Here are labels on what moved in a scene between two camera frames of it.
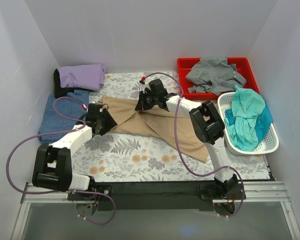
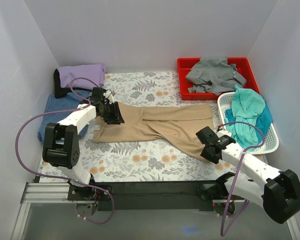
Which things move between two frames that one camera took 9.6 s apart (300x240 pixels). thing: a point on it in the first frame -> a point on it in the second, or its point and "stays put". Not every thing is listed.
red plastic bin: (184, 65) stays put
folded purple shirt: (90, 76) stays put
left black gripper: (105, 122) -> (114, 112)
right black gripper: (145, 100) -> (209, 144)
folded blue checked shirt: (62, 113) stays put
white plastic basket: (269, 143) stays put
